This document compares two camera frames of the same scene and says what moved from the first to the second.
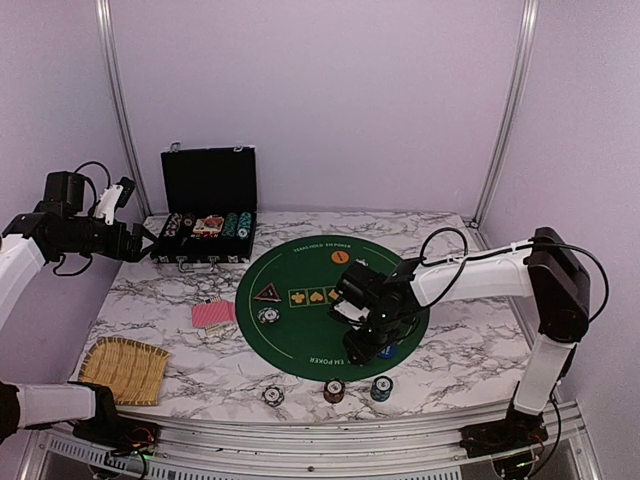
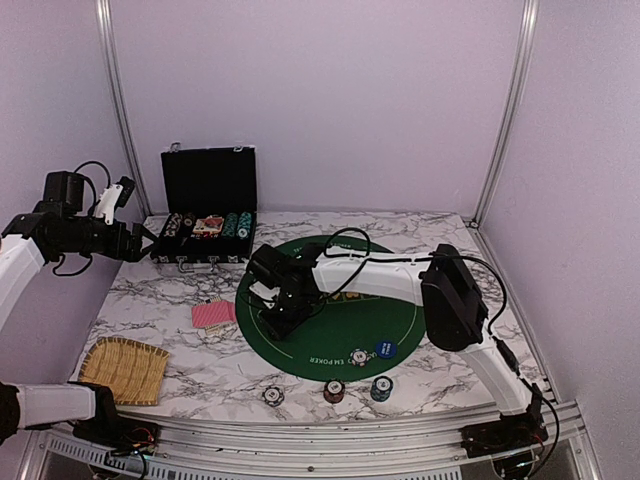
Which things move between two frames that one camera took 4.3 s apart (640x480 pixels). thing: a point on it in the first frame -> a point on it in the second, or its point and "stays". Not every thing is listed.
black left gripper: [130, 252] stays
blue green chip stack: [381, 388] stays
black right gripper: [362, 349] -> [279, 328]
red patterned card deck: [213, 314] stays
